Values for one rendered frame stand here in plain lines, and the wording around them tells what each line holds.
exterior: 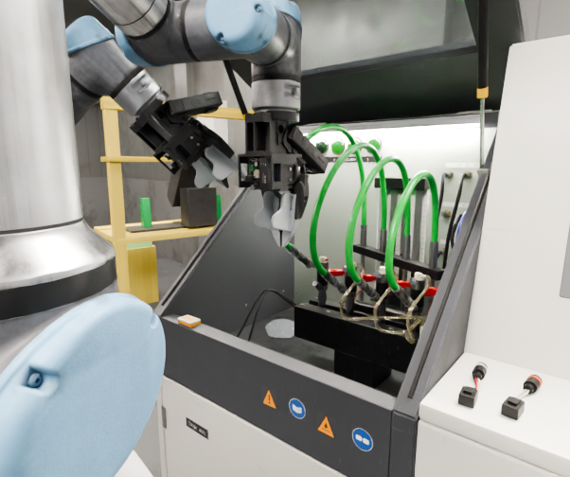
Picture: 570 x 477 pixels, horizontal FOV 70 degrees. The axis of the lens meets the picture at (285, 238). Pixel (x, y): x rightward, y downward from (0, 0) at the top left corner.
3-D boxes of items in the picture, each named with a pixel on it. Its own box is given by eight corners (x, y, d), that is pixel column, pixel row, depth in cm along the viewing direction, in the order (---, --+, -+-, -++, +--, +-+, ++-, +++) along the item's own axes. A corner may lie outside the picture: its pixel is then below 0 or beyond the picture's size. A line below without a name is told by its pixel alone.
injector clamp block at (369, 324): (293, 362, 104) (293, 305, 101) (316, 348, 112) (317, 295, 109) (425, 413, 83) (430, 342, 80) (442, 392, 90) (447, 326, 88)
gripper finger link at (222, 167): (235, 198, 75) (193, 167, 74) (251, 175, 78) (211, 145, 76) (240, 191, 72) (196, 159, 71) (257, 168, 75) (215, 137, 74)
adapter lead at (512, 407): (517, 421, 56) (518, 407, 55) (500, 415, 57) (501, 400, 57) (543, 388, 64) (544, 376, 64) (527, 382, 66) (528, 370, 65)
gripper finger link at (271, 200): (248, 248, 67) (248, 191, 65) (273, 243, 71) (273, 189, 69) (262, 251, 65) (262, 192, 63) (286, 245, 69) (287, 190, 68)
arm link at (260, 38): (177, 51, 50) (219, 71, 60) (263, 44, 47) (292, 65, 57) (174, -19, 49) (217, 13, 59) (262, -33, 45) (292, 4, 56)
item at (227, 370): (163, 376, 105) (160, 316, 102) (177, 369, 109) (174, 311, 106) (386, 500, 66) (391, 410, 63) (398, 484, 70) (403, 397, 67)
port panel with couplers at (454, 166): (430, 270, 108) (437, 150, 103) (435, 267, 111) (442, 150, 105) (482, 278, 100) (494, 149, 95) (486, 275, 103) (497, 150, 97)
